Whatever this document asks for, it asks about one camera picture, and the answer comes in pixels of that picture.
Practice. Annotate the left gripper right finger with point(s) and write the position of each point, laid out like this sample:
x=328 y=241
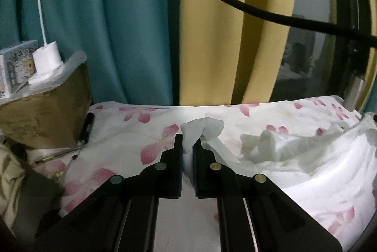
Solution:
x=254 y=214

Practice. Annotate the white garment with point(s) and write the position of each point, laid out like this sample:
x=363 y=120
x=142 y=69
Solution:
x=331 y=175

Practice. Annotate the right side yellow curtain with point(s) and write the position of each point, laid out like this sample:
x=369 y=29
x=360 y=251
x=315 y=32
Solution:
x=367 y=98

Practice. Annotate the brown cardboard box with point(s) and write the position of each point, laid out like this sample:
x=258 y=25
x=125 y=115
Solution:
x=51 y=114

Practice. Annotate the teal curtain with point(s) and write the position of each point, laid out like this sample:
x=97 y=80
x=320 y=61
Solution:
x=132 y=46

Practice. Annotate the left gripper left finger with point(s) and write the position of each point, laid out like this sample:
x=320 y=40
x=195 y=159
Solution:
x=121 y=214

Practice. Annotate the floral bed sheet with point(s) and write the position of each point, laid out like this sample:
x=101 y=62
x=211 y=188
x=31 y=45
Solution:
x=126 y=139

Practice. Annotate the yellow curtain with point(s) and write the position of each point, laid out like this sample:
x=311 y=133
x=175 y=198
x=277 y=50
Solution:
x=367 y=98
x=227 y=56

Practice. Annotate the beige pillow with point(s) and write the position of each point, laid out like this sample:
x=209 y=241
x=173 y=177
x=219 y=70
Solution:
x=26 y=196

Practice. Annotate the steel thermos bottle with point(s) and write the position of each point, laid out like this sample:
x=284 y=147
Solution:
x=353 y=91

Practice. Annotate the cartoon tissue box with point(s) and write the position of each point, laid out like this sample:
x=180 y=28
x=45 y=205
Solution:
x=17 y=66

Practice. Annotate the white desk lamp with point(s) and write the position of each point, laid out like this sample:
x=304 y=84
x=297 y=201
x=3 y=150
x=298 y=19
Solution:
x=47 y=60

